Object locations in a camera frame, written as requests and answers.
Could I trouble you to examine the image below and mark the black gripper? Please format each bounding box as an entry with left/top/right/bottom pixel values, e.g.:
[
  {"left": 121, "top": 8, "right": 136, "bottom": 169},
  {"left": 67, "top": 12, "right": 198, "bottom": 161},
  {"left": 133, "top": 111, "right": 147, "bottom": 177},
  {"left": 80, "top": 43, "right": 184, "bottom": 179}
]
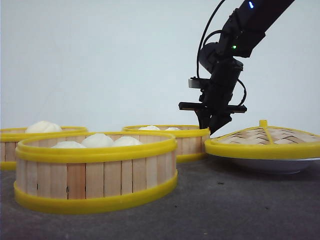
[{"left": 178, "top": 57, "right": 247, "bottom": 135}]

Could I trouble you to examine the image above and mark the bamboo steamer basket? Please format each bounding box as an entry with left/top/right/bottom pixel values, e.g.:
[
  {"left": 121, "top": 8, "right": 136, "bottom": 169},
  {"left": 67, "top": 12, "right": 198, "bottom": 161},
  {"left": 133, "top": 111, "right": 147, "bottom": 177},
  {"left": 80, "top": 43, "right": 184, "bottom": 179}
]
[
  {"left": 13, "top": 131, "right": 178, "bottom": 214},
  {"left": 122, "top": 124, "right": 210, "bottom": 164},
  {"left": 0, "top": 126, "right": 88, "bottom": 171}
]

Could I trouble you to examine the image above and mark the woven bamboo steamer lid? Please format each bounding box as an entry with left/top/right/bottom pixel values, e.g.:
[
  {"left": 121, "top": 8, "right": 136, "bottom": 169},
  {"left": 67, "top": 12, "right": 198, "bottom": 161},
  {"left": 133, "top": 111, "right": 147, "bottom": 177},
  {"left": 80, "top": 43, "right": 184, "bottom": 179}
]
[{"left": 204, "top": 120, "right": 320, "bottom": 160}]

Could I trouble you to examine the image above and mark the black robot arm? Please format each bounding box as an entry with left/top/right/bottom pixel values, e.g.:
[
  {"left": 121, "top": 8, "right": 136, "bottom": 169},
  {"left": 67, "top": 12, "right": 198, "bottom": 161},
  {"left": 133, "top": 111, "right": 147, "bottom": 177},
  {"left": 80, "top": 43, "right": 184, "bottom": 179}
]
[{"left": 178, "top": 0, "right": 292, "bottom": 134}]

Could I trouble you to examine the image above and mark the white bun back right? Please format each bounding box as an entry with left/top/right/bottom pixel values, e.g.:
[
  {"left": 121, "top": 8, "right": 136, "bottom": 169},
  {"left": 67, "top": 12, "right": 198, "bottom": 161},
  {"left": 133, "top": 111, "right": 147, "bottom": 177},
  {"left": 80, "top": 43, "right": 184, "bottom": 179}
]
[{"left": 165, "top": 127, "right": 181, "bottom": 131}]

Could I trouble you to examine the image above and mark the white bun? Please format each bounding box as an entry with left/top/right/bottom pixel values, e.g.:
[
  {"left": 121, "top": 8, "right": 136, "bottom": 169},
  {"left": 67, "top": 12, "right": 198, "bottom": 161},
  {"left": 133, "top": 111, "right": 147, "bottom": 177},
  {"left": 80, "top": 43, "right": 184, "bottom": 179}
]
[
  {"left": 112, "top": 136, "right": 142, "bottom": 147},
  {"left": 81, "top": 133, "right": 114, "bottom": 148},
  {"left": 138, "top": 125, "right": 160, "bottom": 131},
  {"left": 51, "top": 141, "right": 86, "bottom": 149},
  {"left": 165, "top": 127, "right": 181, "bottom": 131}
]

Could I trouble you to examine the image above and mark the white plate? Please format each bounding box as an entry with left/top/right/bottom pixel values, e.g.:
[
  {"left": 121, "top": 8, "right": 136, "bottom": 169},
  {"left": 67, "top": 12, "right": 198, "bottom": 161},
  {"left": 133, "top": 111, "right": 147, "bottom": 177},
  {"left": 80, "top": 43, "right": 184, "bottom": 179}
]
[{"left": 213, "top": 155, "right": 320, "bottom": 175}]

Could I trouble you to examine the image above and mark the white bun back left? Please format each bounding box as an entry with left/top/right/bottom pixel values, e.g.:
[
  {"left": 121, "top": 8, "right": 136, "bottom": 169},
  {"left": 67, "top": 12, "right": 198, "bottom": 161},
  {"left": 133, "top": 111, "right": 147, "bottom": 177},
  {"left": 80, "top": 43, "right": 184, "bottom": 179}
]
[{"left": 138, "top": 125, "right": 160, "bottom": 131}]

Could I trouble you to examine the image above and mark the white bun front right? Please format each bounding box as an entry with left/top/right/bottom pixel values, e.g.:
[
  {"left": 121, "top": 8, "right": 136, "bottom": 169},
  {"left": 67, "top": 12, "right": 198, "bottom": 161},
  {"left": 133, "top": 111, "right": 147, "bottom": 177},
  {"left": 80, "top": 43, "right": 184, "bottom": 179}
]
[{"left": 112, "top": 136, "right": 142, "bottom": 147}]

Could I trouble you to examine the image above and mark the white bun front middle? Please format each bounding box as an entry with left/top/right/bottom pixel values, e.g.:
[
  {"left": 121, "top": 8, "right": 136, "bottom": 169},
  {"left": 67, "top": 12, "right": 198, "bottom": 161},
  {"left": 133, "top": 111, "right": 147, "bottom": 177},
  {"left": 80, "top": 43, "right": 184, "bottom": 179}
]
[{"left": 81, "top": 133, "right": 114, "bottom": 148}]

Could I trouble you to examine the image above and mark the white bun front left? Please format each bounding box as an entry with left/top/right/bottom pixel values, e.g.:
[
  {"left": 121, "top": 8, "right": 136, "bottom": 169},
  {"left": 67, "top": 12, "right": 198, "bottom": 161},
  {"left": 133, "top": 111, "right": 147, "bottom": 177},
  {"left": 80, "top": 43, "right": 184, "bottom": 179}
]
[{"left": 51, "top": 141, "right": 86, "bottom": 149}]

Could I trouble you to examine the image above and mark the white bun left basket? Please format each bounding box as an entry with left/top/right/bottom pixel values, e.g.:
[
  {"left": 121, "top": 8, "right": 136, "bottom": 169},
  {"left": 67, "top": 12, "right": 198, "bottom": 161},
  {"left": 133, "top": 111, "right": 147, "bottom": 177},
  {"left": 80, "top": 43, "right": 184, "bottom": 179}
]
[{"left": 25, "top": 120, "right": 62, "bottom": 134}]

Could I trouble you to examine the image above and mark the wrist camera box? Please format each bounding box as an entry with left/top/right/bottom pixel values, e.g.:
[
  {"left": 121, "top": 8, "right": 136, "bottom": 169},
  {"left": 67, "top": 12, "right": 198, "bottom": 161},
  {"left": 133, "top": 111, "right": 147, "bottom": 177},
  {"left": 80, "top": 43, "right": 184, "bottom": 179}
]
[{"left": 188, "top": 76, "right": 210, "bottom": 89}]

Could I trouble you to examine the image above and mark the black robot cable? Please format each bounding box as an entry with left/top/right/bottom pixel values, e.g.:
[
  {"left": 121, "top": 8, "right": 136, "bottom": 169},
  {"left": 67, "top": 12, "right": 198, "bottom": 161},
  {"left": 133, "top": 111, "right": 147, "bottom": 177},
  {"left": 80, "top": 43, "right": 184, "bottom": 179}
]
[{"left": 195, "top": 0, "right": 248, "bottom": 106}]

